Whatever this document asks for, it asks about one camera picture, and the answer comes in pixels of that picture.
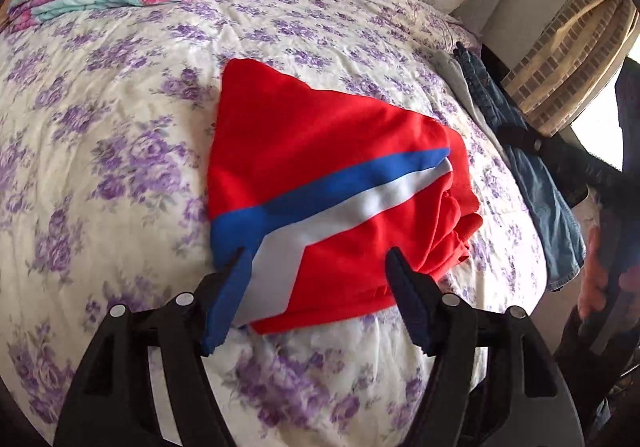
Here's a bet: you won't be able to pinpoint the red pants with stripes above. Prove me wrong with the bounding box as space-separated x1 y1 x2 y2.
207 59 483 334

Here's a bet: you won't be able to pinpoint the beige checkered curtain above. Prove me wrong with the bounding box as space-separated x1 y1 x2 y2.
502 0 639 136

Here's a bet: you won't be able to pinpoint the purple floral bedspread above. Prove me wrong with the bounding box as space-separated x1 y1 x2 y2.
1 0 547 438

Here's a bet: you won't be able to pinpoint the person's right hand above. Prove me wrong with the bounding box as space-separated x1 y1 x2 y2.
577 226 640 321

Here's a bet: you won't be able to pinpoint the grey folded garment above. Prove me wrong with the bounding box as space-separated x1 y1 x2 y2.
430 50 509 163

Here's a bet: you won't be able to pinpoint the blue denim jeans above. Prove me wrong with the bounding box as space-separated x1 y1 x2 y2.
454 43 586 291

